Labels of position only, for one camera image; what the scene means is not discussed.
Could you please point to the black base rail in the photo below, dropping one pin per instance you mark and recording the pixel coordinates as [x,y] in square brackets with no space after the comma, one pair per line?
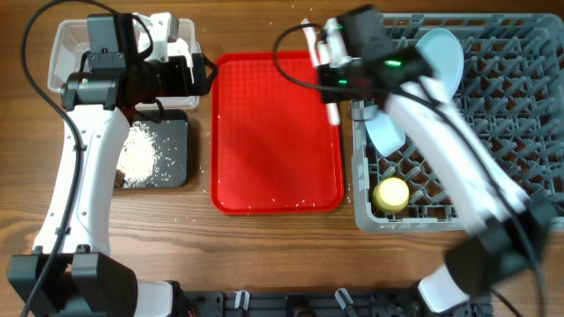
[395,302]

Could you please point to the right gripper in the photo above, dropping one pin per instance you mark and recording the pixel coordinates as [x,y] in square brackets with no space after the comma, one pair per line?
[326,84]

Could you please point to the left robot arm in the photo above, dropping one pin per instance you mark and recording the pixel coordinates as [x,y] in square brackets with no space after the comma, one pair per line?
[131,60]

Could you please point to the black waste tray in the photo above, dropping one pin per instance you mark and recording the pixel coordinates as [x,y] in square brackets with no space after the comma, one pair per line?
[175,125]

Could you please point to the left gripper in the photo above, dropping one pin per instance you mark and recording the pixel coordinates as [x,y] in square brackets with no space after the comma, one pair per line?
[181,85]

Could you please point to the clear plastic waste bin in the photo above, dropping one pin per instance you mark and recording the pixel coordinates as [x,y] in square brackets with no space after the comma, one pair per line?
[72,41]

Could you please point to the yellow cup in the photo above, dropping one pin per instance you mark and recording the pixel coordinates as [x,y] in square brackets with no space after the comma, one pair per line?
[391,195]

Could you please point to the light blue bowl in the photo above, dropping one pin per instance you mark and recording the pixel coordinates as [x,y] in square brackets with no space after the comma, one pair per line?
[386,136]

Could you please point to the white plastic spoon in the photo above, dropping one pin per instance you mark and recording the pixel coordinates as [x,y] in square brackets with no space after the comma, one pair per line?
[332,108]

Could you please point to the large light blue plate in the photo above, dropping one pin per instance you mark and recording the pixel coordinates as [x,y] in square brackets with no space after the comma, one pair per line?
[445,55]

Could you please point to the red serving tray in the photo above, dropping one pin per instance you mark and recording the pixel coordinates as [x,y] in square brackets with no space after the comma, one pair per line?
[273,149]

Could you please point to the grey dishwasher rack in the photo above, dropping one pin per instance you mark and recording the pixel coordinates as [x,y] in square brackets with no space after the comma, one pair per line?
[511,94]

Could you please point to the white paper napkin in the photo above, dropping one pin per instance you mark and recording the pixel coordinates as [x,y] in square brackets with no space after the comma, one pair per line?
[177,48]

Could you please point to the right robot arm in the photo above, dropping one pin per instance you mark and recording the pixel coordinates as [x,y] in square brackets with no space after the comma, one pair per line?
[507,231]

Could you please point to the rice and food scraps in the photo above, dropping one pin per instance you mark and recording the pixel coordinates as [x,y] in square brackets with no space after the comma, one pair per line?
[145,159]

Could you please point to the white plastic fork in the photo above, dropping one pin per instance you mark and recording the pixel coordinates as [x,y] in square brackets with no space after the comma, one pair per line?
[313,37]

